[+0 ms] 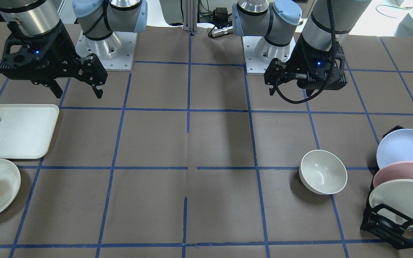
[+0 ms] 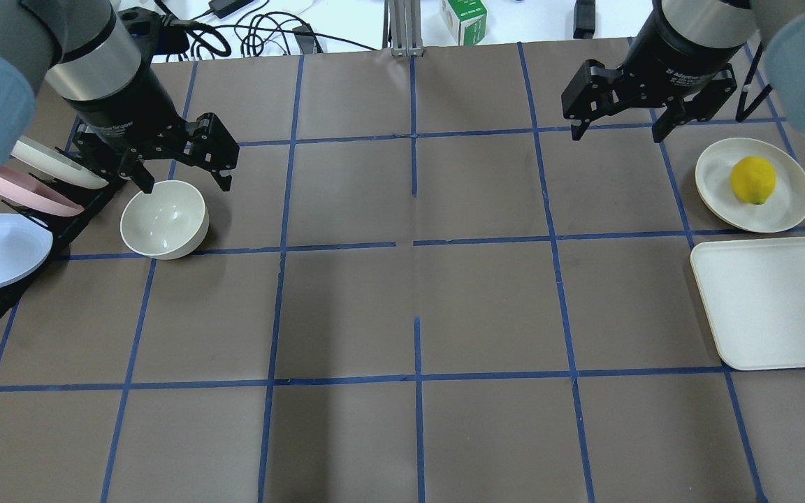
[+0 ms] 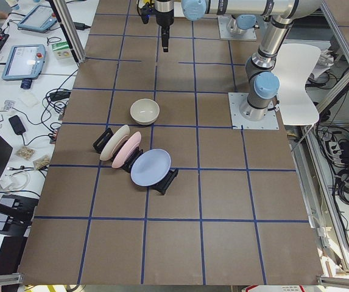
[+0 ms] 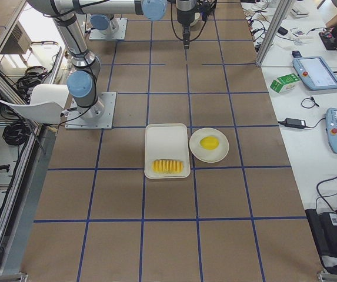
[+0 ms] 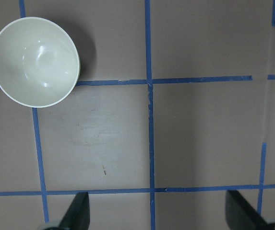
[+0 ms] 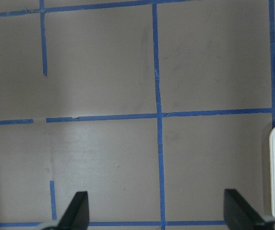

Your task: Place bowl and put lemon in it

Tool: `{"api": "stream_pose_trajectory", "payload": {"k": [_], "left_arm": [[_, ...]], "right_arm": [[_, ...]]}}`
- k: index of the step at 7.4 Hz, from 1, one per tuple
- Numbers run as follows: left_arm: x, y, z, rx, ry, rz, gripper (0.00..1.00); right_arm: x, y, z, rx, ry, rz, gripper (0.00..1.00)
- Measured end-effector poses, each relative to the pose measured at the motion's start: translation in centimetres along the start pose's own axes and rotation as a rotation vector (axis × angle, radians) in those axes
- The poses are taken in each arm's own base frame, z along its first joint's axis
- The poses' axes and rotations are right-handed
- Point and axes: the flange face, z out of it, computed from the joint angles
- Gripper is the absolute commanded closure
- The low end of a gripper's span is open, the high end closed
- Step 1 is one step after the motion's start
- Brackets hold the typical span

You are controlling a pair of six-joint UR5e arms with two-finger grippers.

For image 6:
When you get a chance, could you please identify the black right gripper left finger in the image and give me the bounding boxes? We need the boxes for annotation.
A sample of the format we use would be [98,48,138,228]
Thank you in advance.
[58,191,90,230]

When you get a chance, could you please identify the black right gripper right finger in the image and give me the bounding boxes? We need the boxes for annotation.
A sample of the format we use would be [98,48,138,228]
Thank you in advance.
[224,189,266,230]

